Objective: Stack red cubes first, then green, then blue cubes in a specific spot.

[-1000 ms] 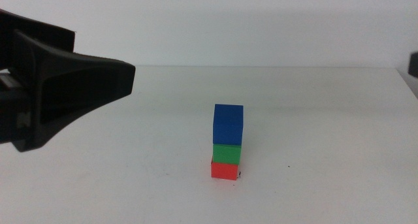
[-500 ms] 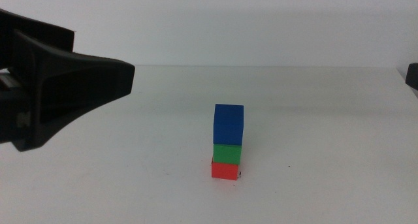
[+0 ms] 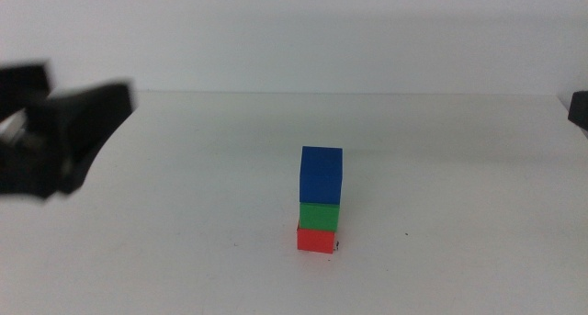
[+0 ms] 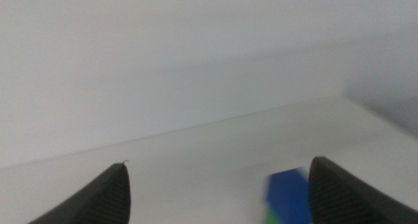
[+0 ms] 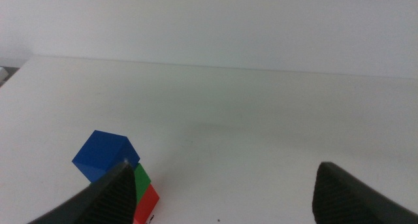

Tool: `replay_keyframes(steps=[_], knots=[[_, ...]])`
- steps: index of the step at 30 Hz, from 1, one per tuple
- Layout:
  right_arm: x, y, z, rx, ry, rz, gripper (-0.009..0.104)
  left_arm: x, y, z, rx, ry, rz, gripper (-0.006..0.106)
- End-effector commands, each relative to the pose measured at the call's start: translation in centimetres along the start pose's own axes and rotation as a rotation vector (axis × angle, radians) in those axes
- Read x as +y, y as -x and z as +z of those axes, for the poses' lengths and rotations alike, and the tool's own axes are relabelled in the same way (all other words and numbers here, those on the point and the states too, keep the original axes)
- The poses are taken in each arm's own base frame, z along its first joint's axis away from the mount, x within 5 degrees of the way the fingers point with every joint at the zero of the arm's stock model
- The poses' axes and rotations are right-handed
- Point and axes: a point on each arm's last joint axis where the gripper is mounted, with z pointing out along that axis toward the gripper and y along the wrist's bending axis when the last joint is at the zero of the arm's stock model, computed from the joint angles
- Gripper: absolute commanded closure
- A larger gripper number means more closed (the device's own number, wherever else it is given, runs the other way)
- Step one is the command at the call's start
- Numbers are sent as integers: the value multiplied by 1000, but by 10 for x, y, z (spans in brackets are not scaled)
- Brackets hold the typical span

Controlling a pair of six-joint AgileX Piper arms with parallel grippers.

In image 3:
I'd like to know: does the blue cube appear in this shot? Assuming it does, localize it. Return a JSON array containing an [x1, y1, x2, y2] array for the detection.
[[299, 145, 345, 206]]

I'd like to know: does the green cube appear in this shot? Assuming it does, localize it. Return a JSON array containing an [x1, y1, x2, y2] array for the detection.
[[299, 201, 342, 234]]

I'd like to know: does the red cube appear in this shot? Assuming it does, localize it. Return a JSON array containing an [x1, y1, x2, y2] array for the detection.
[[296, 221, 338, 255]]

